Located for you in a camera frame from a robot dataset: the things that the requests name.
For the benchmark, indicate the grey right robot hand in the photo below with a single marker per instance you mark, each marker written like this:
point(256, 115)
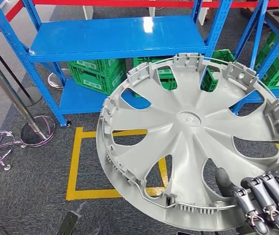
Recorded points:
point(271, 207)

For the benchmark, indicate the dark left wrist camera box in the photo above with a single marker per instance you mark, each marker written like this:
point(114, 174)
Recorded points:
point(68, 223)

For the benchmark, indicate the yellow floor tape square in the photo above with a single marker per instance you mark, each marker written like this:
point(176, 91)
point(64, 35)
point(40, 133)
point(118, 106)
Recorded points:
point(73, 162)

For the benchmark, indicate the grey plastic wheel hubcap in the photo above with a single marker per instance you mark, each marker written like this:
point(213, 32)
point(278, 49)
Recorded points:
point(191, 146)

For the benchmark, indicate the chrome barrier stanchion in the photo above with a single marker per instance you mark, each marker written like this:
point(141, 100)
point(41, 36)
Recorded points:
point(55, 82)
point(37, 133)

